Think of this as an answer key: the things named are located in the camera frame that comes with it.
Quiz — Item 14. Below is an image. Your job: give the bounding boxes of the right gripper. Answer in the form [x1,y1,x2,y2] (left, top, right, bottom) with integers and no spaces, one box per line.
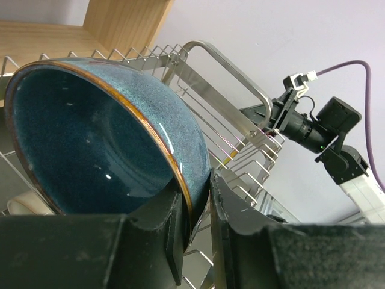
[239,88,299,134]

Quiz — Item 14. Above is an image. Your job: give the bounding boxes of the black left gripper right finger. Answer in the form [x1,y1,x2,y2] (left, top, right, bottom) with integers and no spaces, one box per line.
[209,171,384,288]

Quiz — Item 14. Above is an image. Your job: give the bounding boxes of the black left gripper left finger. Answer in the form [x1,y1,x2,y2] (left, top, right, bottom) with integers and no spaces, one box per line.
[1,191,183,288]

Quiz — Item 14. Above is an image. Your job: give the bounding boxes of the large blue ceramic bowl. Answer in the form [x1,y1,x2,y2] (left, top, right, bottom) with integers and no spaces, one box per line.
[4,57,211,240]

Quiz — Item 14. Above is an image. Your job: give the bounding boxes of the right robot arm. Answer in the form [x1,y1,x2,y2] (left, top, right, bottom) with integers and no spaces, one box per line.
[209,88,384,288]

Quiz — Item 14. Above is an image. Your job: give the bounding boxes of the steel two-tier dish rack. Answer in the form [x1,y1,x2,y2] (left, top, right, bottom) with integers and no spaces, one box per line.
[1,45,299,288]

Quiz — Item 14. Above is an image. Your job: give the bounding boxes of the cream ceramic bowl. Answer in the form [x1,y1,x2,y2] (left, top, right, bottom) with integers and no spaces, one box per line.
[7,190,55,216]

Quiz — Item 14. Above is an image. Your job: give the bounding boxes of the wooden shelf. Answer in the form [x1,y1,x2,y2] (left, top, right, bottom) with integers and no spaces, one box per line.
[1,1,174,91]

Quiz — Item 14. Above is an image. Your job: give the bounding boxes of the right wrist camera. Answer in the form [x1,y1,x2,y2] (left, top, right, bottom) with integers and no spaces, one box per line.
[283,70,318,99]

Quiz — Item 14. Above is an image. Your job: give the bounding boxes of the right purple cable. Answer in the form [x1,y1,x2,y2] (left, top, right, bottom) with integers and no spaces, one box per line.
[315,60,385,193]

